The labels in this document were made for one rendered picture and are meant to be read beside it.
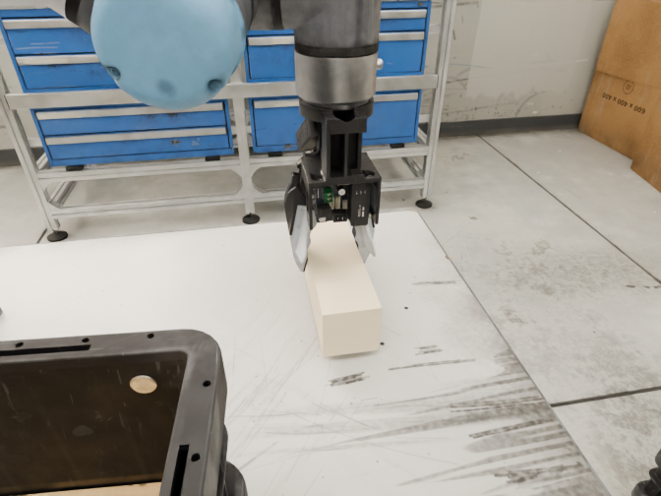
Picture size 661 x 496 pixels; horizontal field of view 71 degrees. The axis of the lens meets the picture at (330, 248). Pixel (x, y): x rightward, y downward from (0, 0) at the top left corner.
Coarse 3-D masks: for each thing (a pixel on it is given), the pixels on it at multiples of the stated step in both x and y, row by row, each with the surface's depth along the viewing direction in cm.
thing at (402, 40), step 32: (416, 0) 175; (256, 32) 170; (288, 32) 172; (384, 32) 178; (416, 32) 179; (256, 64) 176; (288, 64) 179; (384, 64) 185; (416, 64) 187; (288, 96) 185; (384, 96) 191; (416, 96) 193; (256, 128) 190; (288, 128) 192; (384, 128) 200; (416, 128) 203
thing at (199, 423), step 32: (0, 352) 21; (32, 352) 21; (64, 352) 21; (96, 352) 21; (128, 352) 21; (160, 352) 21; (192, 352) 21; (192, 384) 19; (224, 384) 21; (192, 416) 18; (224, 416) 21; (192, 448) 17; (192, 480) 16
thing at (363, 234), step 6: (354, 228) 55; (360, 228) 54; (366, 228) 52; (372, 228) 55; (354, 234) 55; (360, 234) 55; (366, 234) 52; (372, 234) 55; (360, 240) 55; (366, 240) 53; (372, 240) 51; (360, 246) 56; (366, 246) 55; (372, 246) 51; (360, 252) 56; (366, 252) 56; (372, 252) 52; (366, 258) 57
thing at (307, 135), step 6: (306, 120) 47; (300, 126) 52; (306, 126) 48; (312, 126) 46; (300, 132) 52; (306, 132) 48; (312, 132) 46; (318, 132) 46; (300, 138) 52; (306, 138) 48; (312, 138) 46; (318, 138) 47; (300, 144) 53; (306, 144) 50; (312, 144) 50; (300, 150) 55
